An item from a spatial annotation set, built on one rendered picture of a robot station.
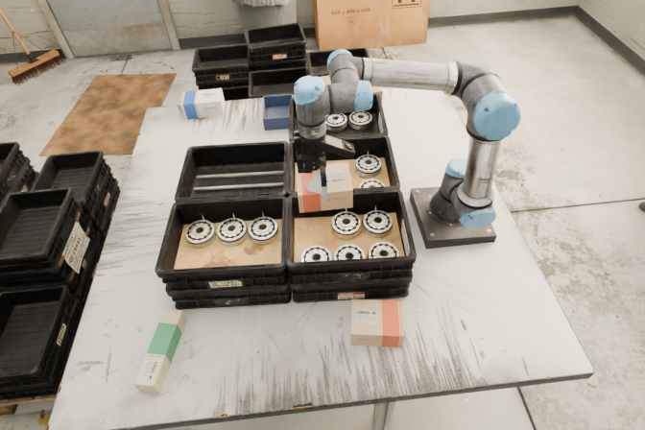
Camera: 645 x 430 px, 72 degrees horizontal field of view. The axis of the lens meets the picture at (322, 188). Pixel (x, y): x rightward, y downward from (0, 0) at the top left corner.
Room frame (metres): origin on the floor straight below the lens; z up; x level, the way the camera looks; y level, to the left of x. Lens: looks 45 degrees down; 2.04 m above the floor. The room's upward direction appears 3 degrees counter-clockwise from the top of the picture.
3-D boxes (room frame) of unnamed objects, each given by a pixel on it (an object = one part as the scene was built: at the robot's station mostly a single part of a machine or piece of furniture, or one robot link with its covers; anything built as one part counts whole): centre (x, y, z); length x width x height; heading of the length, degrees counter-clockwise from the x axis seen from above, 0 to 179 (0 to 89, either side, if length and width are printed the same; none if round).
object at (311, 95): (0.94, 0.02, 1.40); 0.09 x 0.08 x 0.11; 94
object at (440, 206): (1.12, -0.49, 0.80); 0.15 x 0.15 x 0.10
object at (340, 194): (0.94, 0.00, 1.09); 0.16 x 0.12 x 0.07; 93
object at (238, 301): (0.92, 0.32, 0.76); 0.40 x 0.30 x 0.12; 90
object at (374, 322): (0.67, -0.15, 0.74); 0.16 x 0.12 x 0.07; 84
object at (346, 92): (0.96, -0.08, 1.40); 0.11 x 0.11 x 0.08; 4
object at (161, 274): (0.92, 0.32, 0.92); 0.40 x 0.30 x 0.02; 90
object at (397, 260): (0.92, -0.08, 0.92); 0.40 x 0.30 x 0.02; 90
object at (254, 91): (2.54, 0.24, 0.31); 0.40 x 0.30 x 0.34; 93
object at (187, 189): (1.22, 0.32, 0.87); 0.40 x 0.30 x 0.11; 90
